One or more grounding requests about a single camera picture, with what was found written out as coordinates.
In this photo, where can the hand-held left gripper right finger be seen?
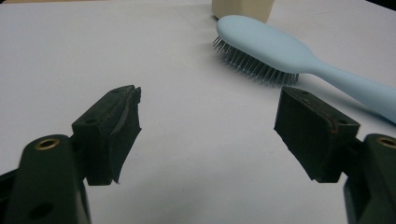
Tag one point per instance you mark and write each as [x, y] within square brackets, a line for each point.
[311, 133]

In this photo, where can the light blue hairbrush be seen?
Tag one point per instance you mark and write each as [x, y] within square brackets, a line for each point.
[264, 40]

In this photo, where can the cream square cup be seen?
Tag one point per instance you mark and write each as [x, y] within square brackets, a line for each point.
[243, 7]

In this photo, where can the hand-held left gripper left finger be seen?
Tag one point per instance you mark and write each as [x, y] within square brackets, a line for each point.
[106, 137]

